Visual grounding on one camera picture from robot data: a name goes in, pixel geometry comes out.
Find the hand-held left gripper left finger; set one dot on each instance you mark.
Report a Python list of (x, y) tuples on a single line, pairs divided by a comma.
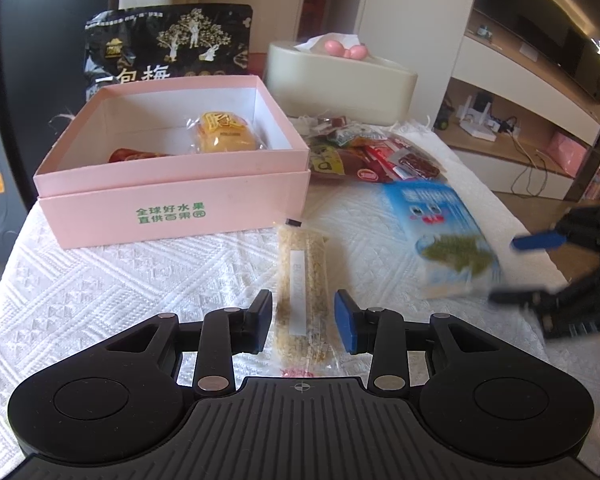
[(263, 320)]

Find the yellow pastry packet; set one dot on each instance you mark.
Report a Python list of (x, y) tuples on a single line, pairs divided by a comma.
[(227, 135)]

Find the black printed snack bag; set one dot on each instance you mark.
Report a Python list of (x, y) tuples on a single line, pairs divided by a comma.
[(175, 40)]

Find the white tissue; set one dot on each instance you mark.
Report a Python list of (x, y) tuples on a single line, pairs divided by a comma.
[(312, 44)]

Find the black television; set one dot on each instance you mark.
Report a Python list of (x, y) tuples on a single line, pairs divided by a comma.
[(545, 20)]

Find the small red snack packet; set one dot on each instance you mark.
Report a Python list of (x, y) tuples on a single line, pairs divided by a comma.
[(140, 155)]

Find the white power strip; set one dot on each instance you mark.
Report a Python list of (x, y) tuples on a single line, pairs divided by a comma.
[(505, 126)]

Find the pile of assorted snack packets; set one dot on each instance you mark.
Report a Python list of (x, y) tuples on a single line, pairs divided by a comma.
[(370, 152)]

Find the blue cartoon snack packet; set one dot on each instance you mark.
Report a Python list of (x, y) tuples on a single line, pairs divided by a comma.
[(440, 240)]

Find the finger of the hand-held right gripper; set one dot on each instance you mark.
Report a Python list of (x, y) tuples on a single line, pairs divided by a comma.
[(517, 297), (535, 241)]

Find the cream tissue box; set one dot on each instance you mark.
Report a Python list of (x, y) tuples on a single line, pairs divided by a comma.
[(335, 85)]

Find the pink bag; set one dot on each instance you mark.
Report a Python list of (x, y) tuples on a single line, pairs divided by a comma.
[(570, 152)]

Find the white wooden television cabinet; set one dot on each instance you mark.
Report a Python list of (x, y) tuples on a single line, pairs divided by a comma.
[(535, 135)]

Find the white router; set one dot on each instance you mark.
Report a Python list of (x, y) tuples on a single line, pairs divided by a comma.
[(475, 120)]

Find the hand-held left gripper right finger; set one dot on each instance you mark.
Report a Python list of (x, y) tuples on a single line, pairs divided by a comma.
[(346, 322)]

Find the pink round ornament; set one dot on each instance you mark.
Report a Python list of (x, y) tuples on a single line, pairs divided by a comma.
[(345, 49)]

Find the small green shelf ornament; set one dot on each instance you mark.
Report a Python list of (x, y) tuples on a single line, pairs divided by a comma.
[(484, 31)]

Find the white textured tablecloth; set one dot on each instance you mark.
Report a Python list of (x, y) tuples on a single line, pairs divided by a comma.
[(130, 285)]

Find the pink cardboard box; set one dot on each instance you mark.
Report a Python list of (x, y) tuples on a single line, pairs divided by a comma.
[(170, 205)]

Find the clear rice bar packet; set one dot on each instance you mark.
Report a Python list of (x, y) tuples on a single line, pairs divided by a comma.
[(300, 270)]

